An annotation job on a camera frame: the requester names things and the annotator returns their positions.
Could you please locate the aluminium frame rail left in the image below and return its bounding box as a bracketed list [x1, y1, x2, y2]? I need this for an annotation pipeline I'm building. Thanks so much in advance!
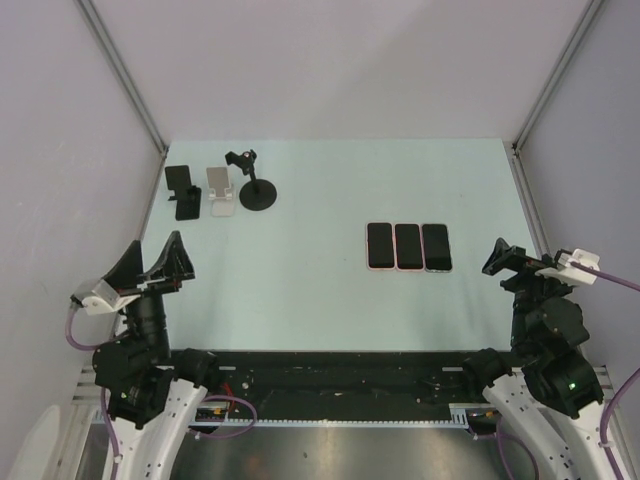
[73, 0, 168, 158]

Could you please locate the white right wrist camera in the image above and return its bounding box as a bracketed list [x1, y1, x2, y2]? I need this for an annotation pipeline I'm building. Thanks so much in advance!
[535, 249, 600, 286]

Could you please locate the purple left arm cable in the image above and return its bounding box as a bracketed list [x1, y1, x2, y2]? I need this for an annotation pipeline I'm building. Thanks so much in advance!
[66, 299, 259, 480]

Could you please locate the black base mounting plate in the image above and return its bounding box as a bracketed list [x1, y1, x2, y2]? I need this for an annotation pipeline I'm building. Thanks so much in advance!
[208, 351, 485, 415]

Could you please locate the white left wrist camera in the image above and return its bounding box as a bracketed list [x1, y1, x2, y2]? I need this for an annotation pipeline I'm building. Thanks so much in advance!
[70, 279, 140, 316]

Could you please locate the black folding phone stand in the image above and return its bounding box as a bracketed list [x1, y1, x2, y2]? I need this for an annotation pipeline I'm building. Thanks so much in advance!
[164, 165, 202, 221]

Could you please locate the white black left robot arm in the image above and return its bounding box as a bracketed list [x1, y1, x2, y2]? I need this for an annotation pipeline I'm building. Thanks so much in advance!
[92, 231, 222, 479]

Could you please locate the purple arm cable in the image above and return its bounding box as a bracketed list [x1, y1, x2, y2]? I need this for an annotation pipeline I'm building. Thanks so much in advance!
[66, 299, 259, 480]
[494, 262, 640, 480]

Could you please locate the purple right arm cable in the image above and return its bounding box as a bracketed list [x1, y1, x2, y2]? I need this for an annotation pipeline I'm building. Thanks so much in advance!
[494, 262, 640, 480]

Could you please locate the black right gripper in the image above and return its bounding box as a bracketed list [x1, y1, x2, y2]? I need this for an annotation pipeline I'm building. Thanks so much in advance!
[481, 236, 571, 349]

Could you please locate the pink-cased phone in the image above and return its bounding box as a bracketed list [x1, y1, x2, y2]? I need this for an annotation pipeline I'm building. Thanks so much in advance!
[394, 224, 424, 271]
[366, 222, 395, 270]

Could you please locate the white slotted cable duct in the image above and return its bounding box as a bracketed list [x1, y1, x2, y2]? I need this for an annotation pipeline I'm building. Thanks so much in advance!
[190, 395, 468, 428]

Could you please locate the white phone stand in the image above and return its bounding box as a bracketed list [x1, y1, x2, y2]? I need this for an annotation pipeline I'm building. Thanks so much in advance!
[206, 167, 235, 217]

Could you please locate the black round-base phone stand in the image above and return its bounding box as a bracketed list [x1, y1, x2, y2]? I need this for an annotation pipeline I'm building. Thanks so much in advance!
[225, 150, 277, 211]

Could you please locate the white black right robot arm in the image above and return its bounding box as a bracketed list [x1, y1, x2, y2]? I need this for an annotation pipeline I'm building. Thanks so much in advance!
[461, 238, 638, 479]

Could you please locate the aluminium frame rail right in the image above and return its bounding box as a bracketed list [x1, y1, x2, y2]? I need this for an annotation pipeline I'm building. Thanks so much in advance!
[510, 0, 609, 155]

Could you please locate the white-cased phone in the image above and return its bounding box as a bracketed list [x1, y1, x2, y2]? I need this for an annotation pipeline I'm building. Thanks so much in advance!
[422, 224, 453, 272]

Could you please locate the aluminium frame rail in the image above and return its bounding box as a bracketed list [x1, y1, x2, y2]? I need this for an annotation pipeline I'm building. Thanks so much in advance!
[510, 0, 609, 155]
[73, 0, 168, 158]

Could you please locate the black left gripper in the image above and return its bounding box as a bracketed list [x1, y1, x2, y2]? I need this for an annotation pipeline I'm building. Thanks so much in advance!
[105, 229, 194, 361]

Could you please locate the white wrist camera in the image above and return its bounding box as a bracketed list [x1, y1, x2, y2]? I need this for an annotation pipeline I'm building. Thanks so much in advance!
[535, 249, 600, 286]
[70, 279, 140, 316]

